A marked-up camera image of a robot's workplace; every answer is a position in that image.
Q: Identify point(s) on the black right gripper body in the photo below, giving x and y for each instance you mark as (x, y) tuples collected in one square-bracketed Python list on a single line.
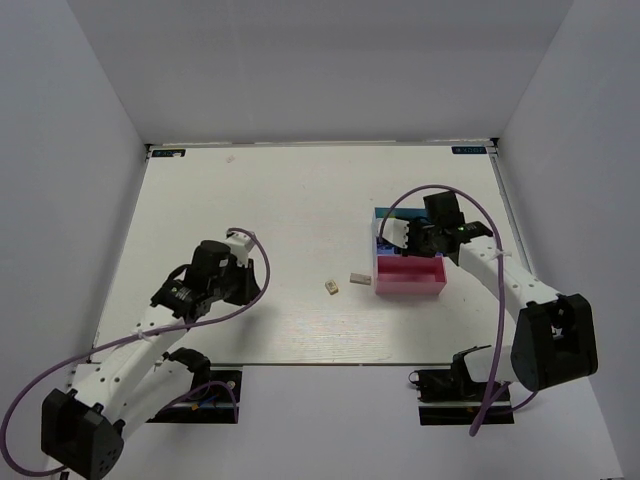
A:
[(421, 242)]

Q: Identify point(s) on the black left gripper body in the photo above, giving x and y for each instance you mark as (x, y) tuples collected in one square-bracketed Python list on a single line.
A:
[(236, 284)]

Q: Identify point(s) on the small beige eraser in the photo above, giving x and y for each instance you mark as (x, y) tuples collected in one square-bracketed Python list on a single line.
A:
[(331, 287)]

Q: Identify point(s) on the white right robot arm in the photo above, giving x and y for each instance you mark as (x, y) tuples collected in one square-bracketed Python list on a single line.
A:
[(554, 340)]

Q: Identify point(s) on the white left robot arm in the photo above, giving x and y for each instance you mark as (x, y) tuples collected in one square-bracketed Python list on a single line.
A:
[(85, 427)]

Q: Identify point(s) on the three-compartment colour container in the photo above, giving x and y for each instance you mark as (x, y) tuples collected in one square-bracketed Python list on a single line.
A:
[(399, 275)]

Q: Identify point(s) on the right corner label sticker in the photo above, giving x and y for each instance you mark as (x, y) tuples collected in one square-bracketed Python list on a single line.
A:
[(468, 150)]

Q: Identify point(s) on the corner label sticker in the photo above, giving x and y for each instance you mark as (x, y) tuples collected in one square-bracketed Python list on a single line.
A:
[(468, 150), (168, 153)]

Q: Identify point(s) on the grey wrapped eraser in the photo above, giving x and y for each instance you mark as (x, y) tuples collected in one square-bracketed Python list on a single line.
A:
[(360, 279)]

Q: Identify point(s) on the left corner label sticker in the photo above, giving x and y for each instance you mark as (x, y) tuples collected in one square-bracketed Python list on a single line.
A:
[(168, 153)]

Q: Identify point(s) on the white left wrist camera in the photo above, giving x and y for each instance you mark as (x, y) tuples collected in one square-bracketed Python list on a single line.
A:
[(240, 245)]

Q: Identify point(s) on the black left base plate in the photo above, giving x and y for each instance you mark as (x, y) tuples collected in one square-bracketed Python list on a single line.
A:
[(218, 404)]

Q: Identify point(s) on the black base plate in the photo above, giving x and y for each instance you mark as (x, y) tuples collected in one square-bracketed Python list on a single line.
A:
[(444, 400), (218, 404)]

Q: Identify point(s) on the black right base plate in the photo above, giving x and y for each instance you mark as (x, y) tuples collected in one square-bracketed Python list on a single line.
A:
[(444, 400)]

